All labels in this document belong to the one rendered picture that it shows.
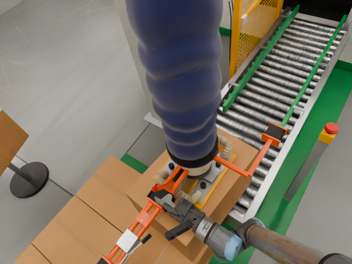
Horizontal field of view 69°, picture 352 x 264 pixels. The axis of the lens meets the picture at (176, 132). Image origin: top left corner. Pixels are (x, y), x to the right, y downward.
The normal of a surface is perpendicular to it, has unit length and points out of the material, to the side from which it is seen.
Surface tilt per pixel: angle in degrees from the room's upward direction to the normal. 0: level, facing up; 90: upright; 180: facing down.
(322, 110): 0
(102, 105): 0
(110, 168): 0
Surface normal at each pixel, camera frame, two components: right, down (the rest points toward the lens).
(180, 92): -0.05, 0.73
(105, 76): -0.12, -0.57
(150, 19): -0.51, 0.68
